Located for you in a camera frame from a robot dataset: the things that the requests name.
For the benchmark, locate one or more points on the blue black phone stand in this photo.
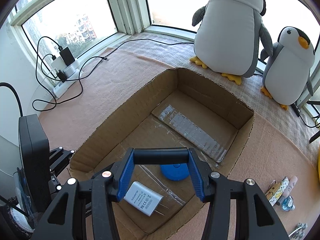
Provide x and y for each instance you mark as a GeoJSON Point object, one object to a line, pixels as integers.
{"type": "Point", "coordinates": [160, 156]}

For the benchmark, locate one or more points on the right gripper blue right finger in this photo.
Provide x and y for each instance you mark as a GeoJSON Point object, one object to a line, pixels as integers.
{"type": "Point", "coordinates": [199, 172]}

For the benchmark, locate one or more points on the black power bank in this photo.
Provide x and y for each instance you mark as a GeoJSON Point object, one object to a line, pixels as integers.
{"type": "Point", "coordinates": [67, 56]}

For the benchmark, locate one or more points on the white gloved left hand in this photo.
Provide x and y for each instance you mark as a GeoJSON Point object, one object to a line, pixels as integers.
{"type": "Point", "coordinates": [26, 223]}

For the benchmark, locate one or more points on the blue round tape measure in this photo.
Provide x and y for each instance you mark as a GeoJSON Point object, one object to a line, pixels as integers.
{"type": "Point", "coordinates": [175, 172]}

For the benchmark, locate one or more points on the open cardboard box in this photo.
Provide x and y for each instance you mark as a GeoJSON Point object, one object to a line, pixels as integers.
{"type": "Point", "coordinates": [177, 108]}

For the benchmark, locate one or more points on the blue correction tape dispenser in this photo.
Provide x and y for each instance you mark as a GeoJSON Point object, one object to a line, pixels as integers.
{"type": "Point", "coordinates": [288, 204]}

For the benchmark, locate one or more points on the white power strip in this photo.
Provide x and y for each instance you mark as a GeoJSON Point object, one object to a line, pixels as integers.
{"type": "Point", "coordinates": [71, 72]}

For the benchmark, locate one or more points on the patterned white lighter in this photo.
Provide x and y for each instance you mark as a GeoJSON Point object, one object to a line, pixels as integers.
{"type": "Point", "coordinates": [284, 184]}

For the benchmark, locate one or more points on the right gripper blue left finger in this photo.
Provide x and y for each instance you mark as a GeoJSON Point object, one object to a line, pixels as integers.
{"type": "Point", "coordinates": [122, 175]}

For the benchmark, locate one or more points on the white AC/DC power adapter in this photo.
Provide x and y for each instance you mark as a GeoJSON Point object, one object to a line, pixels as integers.
{"type": "Point", "coordinates": [144, 199]}

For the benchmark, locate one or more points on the pink bottle grey cap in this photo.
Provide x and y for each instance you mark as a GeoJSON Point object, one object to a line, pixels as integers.
{"type": "Point", "coordinates": [288, 190]}

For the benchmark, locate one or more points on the wooden clip with ring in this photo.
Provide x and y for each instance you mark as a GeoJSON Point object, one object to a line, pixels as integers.
{"type": "Point", "coordinates": [273, 187]}

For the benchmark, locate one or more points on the large plush penguin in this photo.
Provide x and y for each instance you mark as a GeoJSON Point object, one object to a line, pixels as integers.
{"type": "Point", "coordinates": [229, 35]}

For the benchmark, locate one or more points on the black camera box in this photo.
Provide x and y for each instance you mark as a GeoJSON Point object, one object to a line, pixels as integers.
{"type": "Point", "coordinates": [34, 153]}

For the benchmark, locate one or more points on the black inline cable controller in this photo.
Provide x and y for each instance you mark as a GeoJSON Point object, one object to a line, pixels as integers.
{"type": "Point", "coordinates": [296, 109]}

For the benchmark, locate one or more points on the small plush penguin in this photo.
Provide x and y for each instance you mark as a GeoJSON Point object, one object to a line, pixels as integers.
{"type": "Point", "coordinates": [287, 71]}

